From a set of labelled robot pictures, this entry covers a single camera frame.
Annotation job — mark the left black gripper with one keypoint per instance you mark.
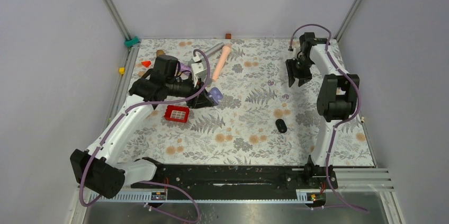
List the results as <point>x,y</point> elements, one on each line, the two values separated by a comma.
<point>200,100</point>

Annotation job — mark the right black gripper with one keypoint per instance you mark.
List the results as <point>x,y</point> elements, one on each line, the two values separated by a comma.
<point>304,78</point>

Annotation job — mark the lilac oval earbud case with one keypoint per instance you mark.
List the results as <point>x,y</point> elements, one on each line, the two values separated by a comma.
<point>215,96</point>

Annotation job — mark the black earbud charging case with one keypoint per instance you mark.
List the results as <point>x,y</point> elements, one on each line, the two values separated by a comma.
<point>281,126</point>

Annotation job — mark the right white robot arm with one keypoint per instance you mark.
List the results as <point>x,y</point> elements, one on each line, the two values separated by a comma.
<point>336,101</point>

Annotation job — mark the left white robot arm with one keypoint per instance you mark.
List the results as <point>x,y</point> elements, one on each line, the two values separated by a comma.
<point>97,167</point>

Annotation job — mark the red lego brick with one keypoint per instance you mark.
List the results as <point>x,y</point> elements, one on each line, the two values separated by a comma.
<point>177,113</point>

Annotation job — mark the purple glitter microphone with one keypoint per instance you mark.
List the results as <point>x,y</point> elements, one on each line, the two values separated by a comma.
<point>184,68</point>

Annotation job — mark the silver grey microphone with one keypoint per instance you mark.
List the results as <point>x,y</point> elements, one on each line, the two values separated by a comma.
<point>209,53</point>

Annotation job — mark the floral patterned mat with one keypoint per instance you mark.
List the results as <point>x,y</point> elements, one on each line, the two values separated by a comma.
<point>241,129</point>

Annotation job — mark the pink toy microphone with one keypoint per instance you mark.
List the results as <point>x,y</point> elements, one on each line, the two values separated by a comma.
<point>226,50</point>

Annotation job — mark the brown toy microphone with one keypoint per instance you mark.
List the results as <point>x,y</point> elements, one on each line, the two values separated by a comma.
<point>160,53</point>

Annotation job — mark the red triangle block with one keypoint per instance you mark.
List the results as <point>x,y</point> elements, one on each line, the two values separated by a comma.
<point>146,64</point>

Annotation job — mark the teal corner clip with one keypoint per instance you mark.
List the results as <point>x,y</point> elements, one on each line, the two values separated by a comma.
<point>130,43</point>

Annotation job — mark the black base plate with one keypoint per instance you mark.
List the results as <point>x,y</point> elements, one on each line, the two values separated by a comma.
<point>224,182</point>

